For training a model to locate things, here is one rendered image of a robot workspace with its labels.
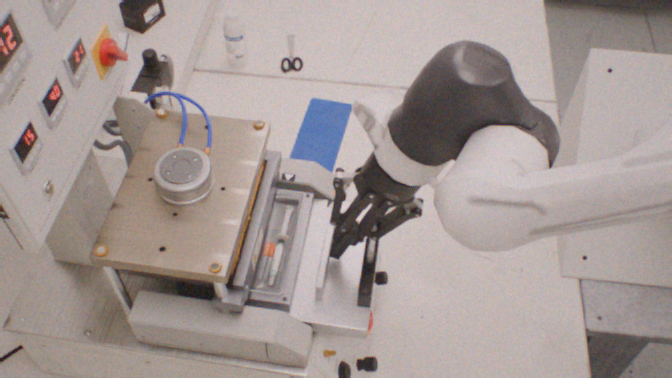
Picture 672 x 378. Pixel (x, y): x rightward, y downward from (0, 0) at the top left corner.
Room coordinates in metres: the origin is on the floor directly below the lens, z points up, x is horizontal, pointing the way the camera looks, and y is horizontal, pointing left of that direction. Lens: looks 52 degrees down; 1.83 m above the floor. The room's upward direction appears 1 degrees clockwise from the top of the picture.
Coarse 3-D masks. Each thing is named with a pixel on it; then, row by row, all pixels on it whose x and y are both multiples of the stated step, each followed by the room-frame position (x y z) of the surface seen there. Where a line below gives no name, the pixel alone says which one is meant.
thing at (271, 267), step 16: (288, 192) 0.64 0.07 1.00; (272, 208) 0.61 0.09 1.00; (288, 208) 0.61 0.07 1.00; (272, 224) 0.58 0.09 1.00; (288, 224) 0.58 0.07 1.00; (272, 240) 0.55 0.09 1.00; (288, 240) 0.55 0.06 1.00; (272, 256) 0.52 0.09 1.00; (288, 256) 0.52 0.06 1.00; (256, 272) 0.50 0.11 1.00; (272, 272) 0.50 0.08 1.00; (256, 288) 0.47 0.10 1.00; (272, 288) 0.47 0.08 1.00
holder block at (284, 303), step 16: (304, 192) 0.65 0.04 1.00; (304, 208) 0.62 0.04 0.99; (304, 224) 0.59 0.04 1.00; (304, 240) 0.57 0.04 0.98; (288, 272) 0.50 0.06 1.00; (176, 288) 0.47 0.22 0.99; (192, 288) 0.47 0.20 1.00; (208, 288) 0.47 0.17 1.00; (288, 288) 0.48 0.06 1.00; (256, 304) 0.46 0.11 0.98; (272, 304) 0.45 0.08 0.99; (288, 304) 0.45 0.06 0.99
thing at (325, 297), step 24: (312, 216) 0.62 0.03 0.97; (360, 216) 0.62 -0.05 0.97; (312, 240) 0.58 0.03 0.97; (312, 264) 0.53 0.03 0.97; (336, 264) 0.53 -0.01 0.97; (360, 264) 0.53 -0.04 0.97; (312, 288) 0.49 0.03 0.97; (336, 288) 0.49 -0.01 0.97; (312, 312) 0.45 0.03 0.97; (336, 312) 0.45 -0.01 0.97; (360, 312) 0.45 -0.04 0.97; (360, 336) 0.43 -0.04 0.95
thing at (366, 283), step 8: (368, 240) 0.55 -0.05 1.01; (368, 248) 0.54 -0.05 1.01; (376, 248) 0.54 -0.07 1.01; (368, 256) 0.52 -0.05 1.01; (376, 256) 0.53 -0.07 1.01; (368, 264) 0.51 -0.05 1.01; (376, 264) 0.52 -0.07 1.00; (368, 272) 0.50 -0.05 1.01; (360, 280) 0.48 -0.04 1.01; (368, 280) 0.48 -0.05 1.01; (360, 288) 0.47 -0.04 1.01; (368, 288) 0.47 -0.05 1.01; (360, 296) 0.46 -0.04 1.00; (368, 296) 0.46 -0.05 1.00; (360, 304) 0.46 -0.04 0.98; (368, 304) 0.46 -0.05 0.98
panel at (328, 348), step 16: (320, 336) 0.44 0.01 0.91; (336, 336) 0.46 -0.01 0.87; (368, 336) 0.51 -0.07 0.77; (320, 352) 0.42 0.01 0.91; (336, 352) 0.44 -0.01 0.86; (352, 352) 0.46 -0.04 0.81; (368, 352) 0.49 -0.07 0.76; (320, 368) 0.40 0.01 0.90; (336, 368) 0.42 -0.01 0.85; (352, 368) 0.44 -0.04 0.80
